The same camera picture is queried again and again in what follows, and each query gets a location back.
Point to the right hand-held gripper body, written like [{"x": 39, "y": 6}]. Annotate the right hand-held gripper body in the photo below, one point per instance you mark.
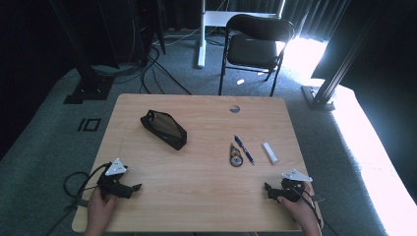
[{"x": 291, "y": 188}]

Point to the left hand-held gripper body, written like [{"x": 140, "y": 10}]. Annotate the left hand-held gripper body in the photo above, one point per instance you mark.
[{"x": 113, "y": 187}]

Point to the white eraser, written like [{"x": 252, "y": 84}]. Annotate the white eraser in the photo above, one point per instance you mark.
[{"x": 270, "y": 152}]

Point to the blue pen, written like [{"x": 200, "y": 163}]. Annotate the blue pen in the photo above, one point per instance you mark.
[{"x": 244, "y": 149}]

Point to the black pencil case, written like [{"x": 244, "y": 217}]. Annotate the black pencil case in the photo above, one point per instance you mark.
[{"x": 165, "y": 129}]

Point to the person's right hand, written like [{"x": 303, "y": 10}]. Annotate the person's right hand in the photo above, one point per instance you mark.
[{"x": 301, "y": 208}]

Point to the person's left hand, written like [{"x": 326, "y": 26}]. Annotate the person's left hand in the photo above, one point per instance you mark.
[{"x": 99, "y": 209}]

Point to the grey tape strip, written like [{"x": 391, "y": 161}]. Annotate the grey tape strip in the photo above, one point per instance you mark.
[{"x": 316, "y": 198}]

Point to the black floor tape marking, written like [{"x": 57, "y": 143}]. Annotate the black floor tape marking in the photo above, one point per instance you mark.
[{"x": 88, "y": 125}]

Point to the black metal stand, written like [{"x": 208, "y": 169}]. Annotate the black metal stand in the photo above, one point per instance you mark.
[
  {"x": 87, "y": 78},
  {"x": 327, "y": 88}
]

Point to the black folding chair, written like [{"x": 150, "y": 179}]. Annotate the black folding chair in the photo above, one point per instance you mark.
[{"x": 252, "y": 49}]

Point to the dark curtain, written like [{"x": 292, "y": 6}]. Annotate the dark curtain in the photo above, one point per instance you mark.
[{"x": 387, "y": 65}]

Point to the black computer tower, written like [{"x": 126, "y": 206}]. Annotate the black computer tower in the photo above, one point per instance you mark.
[{"x": 147, "y": 29}]

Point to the white desk frame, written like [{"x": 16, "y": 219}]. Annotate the white desk frame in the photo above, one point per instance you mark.
[{"x": 201, "y": 39}]

